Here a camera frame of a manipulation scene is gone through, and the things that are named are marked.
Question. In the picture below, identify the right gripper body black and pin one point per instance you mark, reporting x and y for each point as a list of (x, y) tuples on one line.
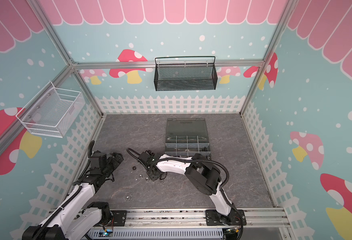
[(146, 159)]

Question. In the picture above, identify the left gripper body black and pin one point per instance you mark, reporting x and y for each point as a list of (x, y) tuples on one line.
[(112, 164)]

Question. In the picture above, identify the grey transparent organizer box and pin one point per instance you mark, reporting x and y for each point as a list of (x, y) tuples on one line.
[(187, 137)]

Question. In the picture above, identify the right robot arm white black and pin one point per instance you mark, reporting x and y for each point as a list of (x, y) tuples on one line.
[(207, 176)]

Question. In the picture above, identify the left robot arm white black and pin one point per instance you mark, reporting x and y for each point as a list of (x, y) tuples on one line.
[(66, 222)]

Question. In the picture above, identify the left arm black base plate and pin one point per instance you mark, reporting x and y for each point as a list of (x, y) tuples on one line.
[(115, 218)]

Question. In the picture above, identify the white wire mesh basket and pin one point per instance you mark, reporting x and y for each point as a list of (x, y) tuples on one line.
[(52, 113)]

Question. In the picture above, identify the black wire mesh basket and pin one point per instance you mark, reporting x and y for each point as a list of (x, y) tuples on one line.
[(191, 73)]

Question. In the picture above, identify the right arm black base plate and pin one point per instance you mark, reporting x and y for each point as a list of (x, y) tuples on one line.
[(235, 218)]

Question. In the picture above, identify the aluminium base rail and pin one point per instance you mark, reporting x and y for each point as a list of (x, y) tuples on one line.
[(196, 218)]

